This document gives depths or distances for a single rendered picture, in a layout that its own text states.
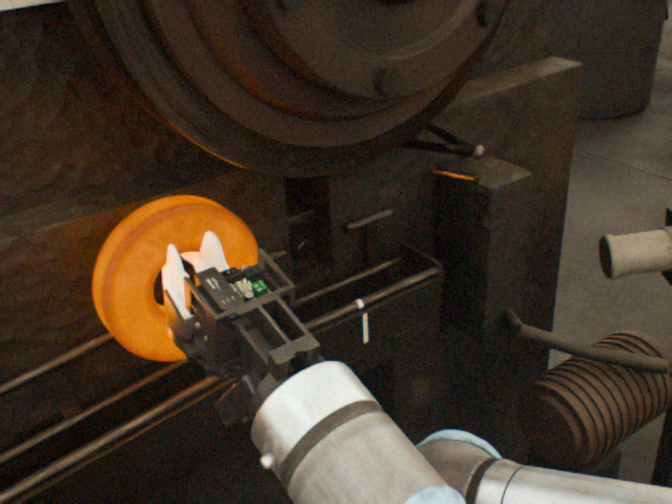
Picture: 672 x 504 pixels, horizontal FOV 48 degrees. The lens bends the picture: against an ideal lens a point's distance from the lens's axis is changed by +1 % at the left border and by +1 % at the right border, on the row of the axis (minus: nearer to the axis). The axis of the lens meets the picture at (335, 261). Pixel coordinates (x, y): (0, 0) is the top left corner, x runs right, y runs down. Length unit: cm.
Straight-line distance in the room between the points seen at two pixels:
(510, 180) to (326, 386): 49
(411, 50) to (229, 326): 28
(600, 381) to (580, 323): 106
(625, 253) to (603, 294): 121
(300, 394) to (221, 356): 9
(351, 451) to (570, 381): 59
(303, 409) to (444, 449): 20
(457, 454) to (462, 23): 38
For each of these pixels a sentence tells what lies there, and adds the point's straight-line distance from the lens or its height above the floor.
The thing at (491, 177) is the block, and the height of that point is 80.
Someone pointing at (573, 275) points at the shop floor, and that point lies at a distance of 233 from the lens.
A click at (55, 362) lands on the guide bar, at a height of 74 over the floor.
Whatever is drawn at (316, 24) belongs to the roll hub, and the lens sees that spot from 60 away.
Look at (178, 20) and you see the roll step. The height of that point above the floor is 106.
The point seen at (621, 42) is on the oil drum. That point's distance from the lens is 348.
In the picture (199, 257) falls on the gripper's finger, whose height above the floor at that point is 85.
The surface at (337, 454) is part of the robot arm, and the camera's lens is 51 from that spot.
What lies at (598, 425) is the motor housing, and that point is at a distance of 104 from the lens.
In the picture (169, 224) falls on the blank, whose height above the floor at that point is 89.
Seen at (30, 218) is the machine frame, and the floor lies 87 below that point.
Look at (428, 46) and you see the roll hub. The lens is 68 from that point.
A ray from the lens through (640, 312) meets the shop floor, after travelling 220.
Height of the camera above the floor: 118
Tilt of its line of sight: 30 degrees down
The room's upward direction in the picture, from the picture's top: 3 degrees counter-clockwise
